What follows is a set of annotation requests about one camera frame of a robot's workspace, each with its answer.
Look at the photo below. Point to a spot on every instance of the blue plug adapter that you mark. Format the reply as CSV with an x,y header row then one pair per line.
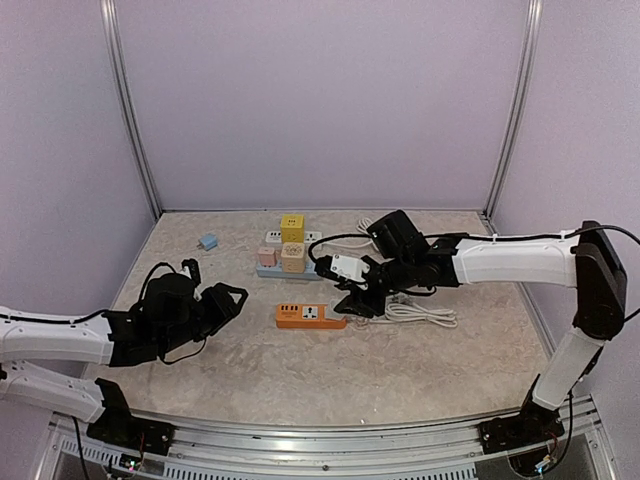
x,y
207,242

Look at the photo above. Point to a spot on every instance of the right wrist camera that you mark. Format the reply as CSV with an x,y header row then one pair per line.
x,y
342,268

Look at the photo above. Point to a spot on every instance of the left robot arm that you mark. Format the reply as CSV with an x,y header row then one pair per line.
x,y
172,312

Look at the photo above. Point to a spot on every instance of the left aluminium frame post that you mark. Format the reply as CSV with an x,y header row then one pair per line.
x,y
108,10

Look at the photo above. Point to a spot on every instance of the blue power strip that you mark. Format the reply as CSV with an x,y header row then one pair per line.
x,y
277,272

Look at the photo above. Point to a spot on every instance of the front aluminium rail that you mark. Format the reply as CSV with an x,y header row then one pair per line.
x,y
201,449

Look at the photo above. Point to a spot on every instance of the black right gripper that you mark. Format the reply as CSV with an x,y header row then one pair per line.
x,y
368,288

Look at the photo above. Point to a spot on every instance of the beige cube socket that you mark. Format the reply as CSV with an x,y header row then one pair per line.
x,y
293,257

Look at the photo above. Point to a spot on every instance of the yellow cube socket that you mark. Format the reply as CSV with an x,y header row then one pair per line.
x,y
292,228

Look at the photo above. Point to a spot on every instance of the pink plug adapter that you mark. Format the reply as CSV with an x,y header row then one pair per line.
x,y
267,256

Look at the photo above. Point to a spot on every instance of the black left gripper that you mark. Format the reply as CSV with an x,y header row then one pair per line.
x,y
222,307

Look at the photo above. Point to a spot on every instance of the right aluminium frame post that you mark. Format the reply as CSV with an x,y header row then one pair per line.
x,y
517,107

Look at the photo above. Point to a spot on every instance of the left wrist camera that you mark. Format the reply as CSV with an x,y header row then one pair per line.
x,y
190,268

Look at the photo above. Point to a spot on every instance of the white charger with cable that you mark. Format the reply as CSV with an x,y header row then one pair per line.
x,y
343,320

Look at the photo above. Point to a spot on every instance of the aluminium frame post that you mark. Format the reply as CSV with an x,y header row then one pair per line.
x,y
108,10
517,107

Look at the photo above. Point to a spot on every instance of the orange power strip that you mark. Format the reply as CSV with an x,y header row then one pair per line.
x,y
399,310

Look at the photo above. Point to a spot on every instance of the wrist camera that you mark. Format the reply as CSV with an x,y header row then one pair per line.
x,y
190,268
342,268

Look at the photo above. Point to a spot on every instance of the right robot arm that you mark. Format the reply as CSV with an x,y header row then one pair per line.
x,y
583,259

